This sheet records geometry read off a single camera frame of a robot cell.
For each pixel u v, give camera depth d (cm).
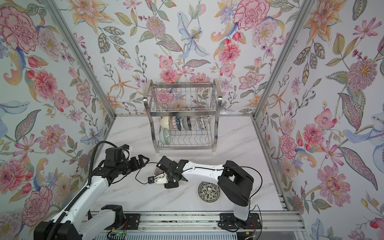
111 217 63
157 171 88
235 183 46
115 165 64
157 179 71
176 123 101
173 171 62
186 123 101
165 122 101
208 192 83
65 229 41
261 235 71
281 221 76
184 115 114
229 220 74
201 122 101
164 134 94
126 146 78
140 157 75
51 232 38
